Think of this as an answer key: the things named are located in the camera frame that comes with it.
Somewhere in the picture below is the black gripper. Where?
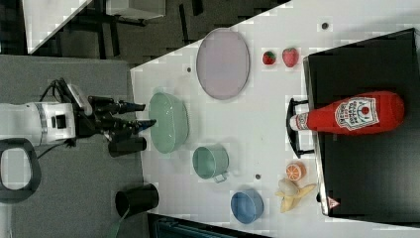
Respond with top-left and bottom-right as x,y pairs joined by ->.
72,96 -> 157,141

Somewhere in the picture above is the red plush ketchup bottle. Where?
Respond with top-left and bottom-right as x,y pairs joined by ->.
287,91 -> 405,136

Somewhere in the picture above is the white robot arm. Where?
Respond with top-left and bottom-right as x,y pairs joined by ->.
1,96 -> 157,203

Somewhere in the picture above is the black toaster oven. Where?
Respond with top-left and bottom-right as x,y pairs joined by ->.
303,28 -> 420,227

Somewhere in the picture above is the black cylinder upper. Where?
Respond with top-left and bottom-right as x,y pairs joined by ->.
108,137 -> 147,158

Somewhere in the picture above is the black cylinder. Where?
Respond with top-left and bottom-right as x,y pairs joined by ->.
108,137 -> 147,158
115,183 -> 159,217

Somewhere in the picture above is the green perforated colander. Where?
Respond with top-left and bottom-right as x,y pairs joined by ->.
149,92 -> 189,154

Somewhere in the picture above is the black cylinder lower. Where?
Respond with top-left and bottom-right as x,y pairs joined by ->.
115,183 -> 159,217

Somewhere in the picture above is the green mug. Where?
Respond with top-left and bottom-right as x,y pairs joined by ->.
192,144 -> 230,183

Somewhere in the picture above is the lavender round plate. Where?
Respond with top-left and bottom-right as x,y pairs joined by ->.
196,28 -> 250,100

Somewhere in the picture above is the white side table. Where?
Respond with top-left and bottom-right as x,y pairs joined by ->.
21,0 -> 93,55

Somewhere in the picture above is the blue bowl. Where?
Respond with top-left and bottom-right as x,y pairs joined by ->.
231,188 -> 264,224

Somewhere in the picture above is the dark red toy strawberry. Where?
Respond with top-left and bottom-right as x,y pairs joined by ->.
262,51 -> 276,65

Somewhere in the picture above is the light red toy strawberry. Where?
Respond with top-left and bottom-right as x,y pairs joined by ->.
282,48 -> 299,67

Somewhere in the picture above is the toy orange half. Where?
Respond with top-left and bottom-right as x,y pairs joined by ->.
286,162 -> 306,181

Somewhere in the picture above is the toy peeled banana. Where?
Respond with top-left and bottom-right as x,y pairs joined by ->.
275,178 -> 316,213

